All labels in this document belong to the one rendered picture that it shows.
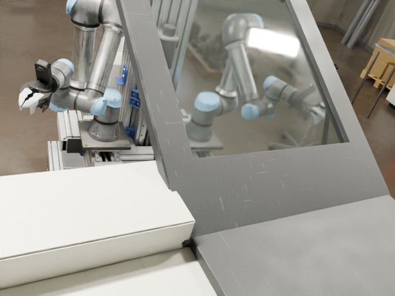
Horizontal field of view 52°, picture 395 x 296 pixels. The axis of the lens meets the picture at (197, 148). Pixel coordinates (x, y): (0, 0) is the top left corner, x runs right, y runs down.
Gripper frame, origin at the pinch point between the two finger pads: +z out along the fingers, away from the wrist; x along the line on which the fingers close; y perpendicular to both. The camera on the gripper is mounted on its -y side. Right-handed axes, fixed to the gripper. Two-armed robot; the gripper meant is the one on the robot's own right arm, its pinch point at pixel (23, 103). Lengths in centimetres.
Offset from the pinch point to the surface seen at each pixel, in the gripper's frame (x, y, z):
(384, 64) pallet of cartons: -352, 62, -555
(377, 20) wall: -391, 34, -787
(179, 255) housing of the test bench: -55, -9, 45
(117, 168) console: -35.5, -14.3, 31.2
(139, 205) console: -43, -15, 41
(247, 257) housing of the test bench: -69, -14, 43
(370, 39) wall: -399, 72, -782
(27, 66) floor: 113, 163, -295
